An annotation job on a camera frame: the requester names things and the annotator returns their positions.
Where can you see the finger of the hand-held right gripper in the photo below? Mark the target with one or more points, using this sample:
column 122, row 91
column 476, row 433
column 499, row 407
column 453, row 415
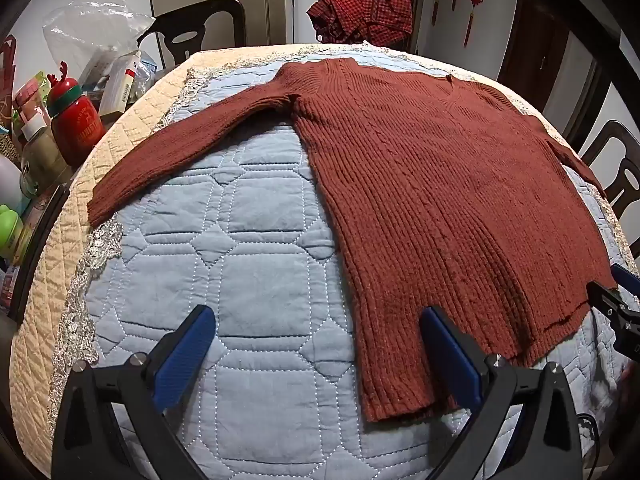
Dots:
column 626, row 276
column 602, row 296

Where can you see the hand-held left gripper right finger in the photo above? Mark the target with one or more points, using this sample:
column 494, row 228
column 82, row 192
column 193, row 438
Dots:
column 450, row 360

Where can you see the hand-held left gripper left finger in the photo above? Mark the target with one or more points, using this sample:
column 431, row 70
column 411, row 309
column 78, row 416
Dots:
column 184, row 357

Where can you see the rust brown knit sweater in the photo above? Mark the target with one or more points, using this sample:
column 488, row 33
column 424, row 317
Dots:
column 425, row 185

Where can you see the blue and beige quilted blanket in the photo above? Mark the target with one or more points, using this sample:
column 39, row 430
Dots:
column 225, row 235

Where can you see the black plastic chair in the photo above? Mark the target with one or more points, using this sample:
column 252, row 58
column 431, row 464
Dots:
column 607, row 135
column 210, row 15

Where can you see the green plastic bottle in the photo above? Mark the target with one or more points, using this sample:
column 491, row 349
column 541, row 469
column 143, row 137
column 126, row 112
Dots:
column 10, row 232

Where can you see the glass jar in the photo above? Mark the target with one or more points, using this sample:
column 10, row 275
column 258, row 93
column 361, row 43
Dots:
column 42, row 157

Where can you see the red bottle with antlers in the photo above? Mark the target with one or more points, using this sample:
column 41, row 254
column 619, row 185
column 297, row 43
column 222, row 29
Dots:
column 75, row 130

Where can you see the dark wooden door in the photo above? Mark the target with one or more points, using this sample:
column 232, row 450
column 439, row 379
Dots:
column 535, row 35

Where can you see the white carton box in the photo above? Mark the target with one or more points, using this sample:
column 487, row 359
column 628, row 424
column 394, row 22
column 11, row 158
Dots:
column 117, row 90

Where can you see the red gift bag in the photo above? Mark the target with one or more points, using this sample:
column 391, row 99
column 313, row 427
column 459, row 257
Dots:
column 6, row 75

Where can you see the clear plastic bag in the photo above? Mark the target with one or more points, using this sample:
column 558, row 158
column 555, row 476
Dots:
column 95, row 25

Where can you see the red plaid cloth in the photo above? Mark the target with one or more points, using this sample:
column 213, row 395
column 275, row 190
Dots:
column 360, row 15

